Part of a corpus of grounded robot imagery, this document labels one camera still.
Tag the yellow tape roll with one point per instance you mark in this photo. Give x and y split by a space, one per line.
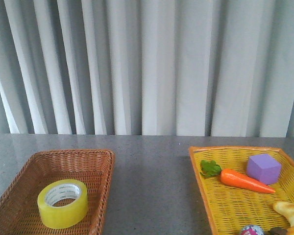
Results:
63 203

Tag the grey pleated curtain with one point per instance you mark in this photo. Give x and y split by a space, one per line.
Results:
222 68

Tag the orange toy carrot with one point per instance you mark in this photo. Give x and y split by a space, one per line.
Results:
233 178

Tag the purple foam cube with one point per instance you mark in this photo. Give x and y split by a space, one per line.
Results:
264 168

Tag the yellow woven basket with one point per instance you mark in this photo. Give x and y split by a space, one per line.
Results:
230 208

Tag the pink patterned ball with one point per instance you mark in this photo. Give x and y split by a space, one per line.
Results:
252 230

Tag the brown wicker basket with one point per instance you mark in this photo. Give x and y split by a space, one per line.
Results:
19 214

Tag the small brown object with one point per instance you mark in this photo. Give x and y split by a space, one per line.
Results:
277 231

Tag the toy bread piece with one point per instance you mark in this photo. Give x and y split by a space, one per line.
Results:
286 209

